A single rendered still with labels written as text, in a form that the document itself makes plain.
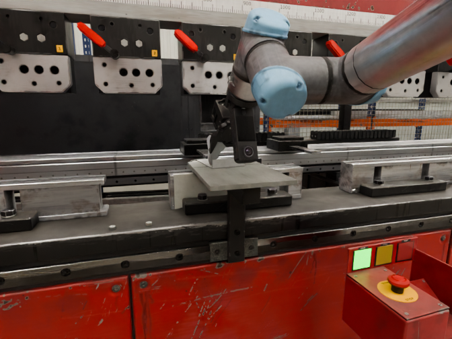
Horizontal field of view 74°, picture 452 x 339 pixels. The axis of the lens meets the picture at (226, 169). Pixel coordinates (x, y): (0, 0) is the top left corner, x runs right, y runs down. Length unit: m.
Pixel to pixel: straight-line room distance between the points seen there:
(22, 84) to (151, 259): 0.47
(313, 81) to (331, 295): 0.66
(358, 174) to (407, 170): 0.20
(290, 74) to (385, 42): 0.12
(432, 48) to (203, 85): 0.52
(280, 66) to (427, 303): 0.52
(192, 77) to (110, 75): 0.19
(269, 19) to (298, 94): 0.14
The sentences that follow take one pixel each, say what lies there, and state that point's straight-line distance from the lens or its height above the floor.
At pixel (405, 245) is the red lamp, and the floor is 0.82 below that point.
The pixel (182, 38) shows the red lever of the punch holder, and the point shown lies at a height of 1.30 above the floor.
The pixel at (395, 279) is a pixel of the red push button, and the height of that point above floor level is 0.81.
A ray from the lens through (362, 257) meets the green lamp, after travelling 0.76.
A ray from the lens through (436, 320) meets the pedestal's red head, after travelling 0.72.
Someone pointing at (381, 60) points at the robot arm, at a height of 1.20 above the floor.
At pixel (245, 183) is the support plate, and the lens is 0.57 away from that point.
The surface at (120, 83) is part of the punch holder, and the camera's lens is 0.76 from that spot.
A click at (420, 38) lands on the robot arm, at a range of 0.40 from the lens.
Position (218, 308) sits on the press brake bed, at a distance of 0.84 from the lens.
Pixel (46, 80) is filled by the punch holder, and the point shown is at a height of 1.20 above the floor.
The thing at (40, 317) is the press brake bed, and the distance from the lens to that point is 0.82.
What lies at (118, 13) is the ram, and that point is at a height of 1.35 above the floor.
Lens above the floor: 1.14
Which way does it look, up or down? 12 degrees down
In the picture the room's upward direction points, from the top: straight up
